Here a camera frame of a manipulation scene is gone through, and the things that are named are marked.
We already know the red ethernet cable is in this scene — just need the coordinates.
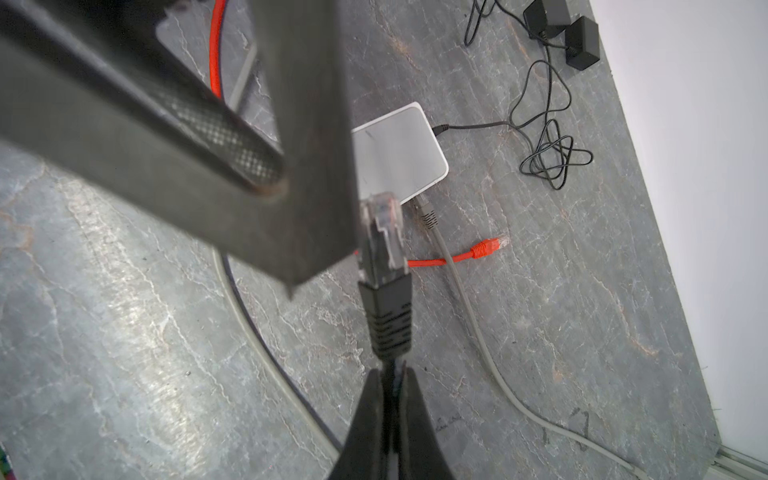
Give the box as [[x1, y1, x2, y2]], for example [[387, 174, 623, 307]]
[[206, 0, 511, 270]]

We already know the black power adapter near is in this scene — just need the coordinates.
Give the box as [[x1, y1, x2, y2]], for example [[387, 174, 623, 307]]
[[523, 0, 571, 40]]

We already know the black power adapter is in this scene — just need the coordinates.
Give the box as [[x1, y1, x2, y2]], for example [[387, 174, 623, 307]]
[[523, 0, 571, 40], [564, 16, 601, 71]]

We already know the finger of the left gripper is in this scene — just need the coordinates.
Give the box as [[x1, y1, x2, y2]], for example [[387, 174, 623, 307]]
[[1, 1, 359, 288]]

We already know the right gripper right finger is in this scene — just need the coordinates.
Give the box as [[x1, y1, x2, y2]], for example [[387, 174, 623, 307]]
[[397, 367, 454, 480]]

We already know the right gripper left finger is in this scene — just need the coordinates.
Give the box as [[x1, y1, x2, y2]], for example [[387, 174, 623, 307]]
[[328, 369, 386, 480]]

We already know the black power adapter far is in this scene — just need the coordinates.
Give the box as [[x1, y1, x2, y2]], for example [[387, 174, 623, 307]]
[[564, 16, 601, 71]]

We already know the thick black cable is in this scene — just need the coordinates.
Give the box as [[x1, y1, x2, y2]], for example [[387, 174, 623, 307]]
[[356, 191, 415, 480]]

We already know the white network switch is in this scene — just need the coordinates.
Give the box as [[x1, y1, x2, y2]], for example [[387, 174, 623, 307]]
[[352, 102, 449, 204]]

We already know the black thin power cable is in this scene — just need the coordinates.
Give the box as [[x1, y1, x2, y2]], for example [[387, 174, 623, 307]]
[[431, 0, 595, 192]]

